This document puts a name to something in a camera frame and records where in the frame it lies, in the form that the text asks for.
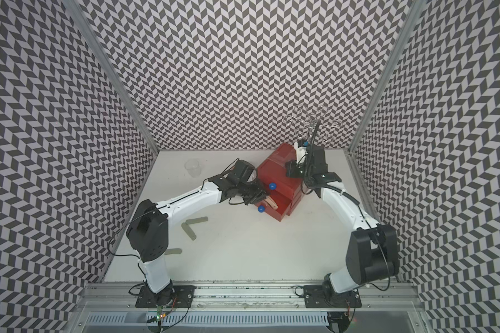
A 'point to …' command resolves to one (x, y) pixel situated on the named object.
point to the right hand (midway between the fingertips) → (287, 168)
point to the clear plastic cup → (193, 167)
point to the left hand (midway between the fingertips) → (270, 196)
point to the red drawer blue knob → (273, 186)
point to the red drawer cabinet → (285, 192)
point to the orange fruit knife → (271, 202)
